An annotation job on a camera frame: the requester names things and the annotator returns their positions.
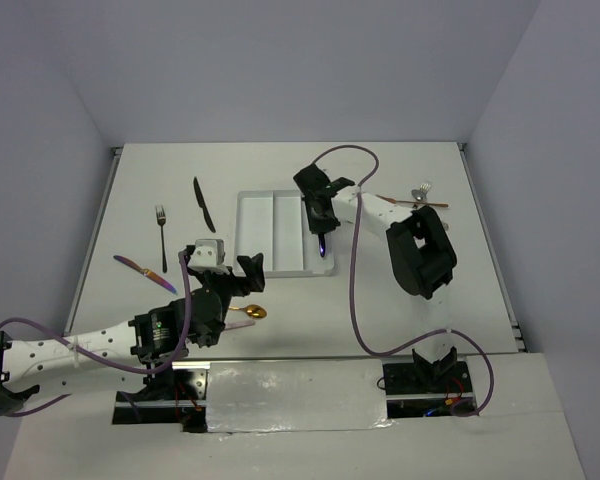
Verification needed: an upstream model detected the blue knife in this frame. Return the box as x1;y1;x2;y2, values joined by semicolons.
318;233;326;258

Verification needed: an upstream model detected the copper fork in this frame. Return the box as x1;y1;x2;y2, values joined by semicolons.
376;195;450;208

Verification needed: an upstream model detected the silver spoon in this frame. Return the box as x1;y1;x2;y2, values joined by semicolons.
411;189;426;202

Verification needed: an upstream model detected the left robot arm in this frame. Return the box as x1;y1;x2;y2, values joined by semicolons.
0;240;265;417

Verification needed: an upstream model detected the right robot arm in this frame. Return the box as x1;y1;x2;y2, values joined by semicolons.
293;163;458;391

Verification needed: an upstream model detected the black knife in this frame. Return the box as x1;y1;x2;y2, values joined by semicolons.
193;177;216;233

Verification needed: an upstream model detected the gold spoon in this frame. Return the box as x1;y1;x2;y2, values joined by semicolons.
229;304;267;319

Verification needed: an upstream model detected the iridescent rainbow knife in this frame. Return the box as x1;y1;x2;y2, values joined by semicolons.
113;255;177;295

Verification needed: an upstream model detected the white three-compartment cutlery tray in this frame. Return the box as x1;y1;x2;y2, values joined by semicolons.
234;190;335;278

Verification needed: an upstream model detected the silver foil sheet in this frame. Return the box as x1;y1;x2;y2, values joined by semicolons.
206;359;391;433

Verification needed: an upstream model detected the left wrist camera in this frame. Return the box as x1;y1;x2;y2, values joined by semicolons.
192;239;229;274

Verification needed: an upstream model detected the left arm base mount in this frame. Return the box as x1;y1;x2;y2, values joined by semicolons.
112;362;210;434

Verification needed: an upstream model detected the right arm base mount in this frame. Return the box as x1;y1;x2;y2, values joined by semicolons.
376;347;477;419

